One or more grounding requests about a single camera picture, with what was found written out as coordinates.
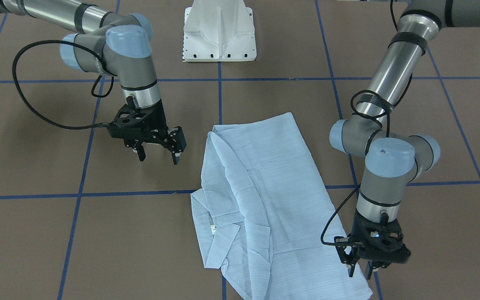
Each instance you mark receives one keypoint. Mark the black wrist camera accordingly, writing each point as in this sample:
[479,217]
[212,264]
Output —
[134,123]
[384,243]

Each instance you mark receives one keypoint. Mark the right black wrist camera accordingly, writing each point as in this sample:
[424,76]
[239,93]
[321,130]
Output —
[134,123]

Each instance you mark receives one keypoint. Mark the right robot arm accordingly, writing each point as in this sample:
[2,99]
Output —
[110,45]

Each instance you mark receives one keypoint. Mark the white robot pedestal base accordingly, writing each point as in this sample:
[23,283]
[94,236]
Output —
[219,31]

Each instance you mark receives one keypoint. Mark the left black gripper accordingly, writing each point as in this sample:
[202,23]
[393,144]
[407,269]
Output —
[357,228]

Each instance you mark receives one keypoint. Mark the light blue button-up shirt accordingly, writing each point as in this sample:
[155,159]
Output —
[260,212]

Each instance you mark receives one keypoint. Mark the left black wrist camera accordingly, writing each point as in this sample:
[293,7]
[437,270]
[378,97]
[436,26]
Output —
[384,243]

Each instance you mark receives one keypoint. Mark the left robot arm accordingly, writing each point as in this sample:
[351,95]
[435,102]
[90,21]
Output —
[391,160]

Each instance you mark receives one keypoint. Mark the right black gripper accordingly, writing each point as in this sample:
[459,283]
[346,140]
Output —
[159,118]

